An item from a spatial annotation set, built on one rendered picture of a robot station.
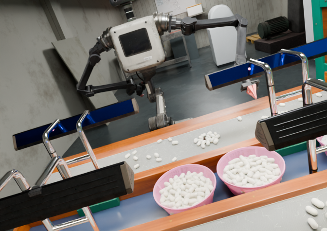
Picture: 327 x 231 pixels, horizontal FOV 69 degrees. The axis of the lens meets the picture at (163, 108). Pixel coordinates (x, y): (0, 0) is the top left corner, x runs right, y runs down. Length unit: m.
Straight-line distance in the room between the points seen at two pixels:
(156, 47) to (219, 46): 3.99
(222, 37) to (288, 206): 4.90
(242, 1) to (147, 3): 3.34
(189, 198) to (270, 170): 0.35
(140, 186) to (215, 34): 4.69
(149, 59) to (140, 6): 7.70
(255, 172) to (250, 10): 8.66
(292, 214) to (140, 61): 1.28
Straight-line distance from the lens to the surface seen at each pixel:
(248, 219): 0.90
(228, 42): 5.62
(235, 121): 1.46
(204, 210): 0.91
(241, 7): 9.45
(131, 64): 1.73
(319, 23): 1.72
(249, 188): 0.96
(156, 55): 1.69
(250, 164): 1.10
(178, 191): 1.04
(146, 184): 1.18
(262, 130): 0.63
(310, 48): 1.31
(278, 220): 0.89
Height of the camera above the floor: 1.41
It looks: 20 degrees down
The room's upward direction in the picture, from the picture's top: 18 degrees counter-clockwise
